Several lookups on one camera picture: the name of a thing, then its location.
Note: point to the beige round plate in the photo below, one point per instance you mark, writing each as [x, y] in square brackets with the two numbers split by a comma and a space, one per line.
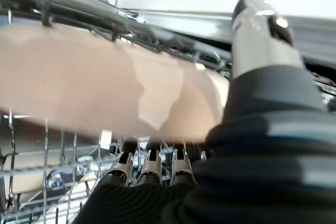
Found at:
[78, 77]

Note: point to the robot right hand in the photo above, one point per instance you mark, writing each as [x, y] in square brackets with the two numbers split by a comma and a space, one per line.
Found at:
[262, 155]

